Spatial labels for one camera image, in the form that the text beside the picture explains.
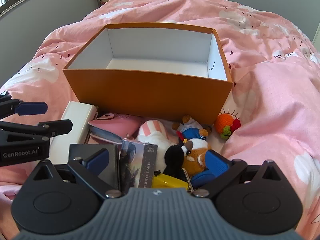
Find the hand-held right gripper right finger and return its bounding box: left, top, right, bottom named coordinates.
left=191, top=149, right=290, bottom=198

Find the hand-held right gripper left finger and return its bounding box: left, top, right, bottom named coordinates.
left=25, top=148, right=125, bottom=199

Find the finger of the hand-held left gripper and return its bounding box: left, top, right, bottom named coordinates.
left=0, top=119, right=73, bottom=141
left=0, top=91, right=48, bottom=118

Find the dark grey box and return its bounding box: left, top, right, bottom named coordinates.
left=69, top=144, right=121, bottom=191

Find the brown dog plush toy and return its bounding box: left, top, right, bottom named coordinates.
left=164, top=140, right=213, bottom=178

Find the white rectangular box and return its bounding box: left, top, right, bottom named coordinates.
left=50, top=101, right=98, bottom=166

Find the photo card box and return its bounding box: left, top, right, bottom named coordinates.
left=119, top=140, right=158, bottom=195

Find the crochet orange toy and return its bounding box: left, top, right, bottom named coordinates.
left=214, top=114, right=242, bottom=140

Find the duck plush toy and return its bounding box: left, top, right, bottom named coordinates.
left=172, top=115, right=213, bottom=151

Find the pink leather wallet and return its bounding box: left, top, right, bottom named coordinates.
left=88, top=113, right=146, bottom=145

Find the yellow tape measure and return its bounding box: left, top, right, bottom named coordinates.
left=151, top=174, right=190, bottom=189

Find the pink striped plush toy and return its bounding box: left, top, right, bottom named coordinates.
left=135, top=120, right=178, bottom=173

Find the orange cardboard box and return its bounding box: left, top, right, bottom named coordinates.
left=62, top=22, right=233, bottom=126

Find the pink printed blanket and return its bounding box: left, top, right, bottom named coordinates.
left=0, top=0, right=320, bottom=240

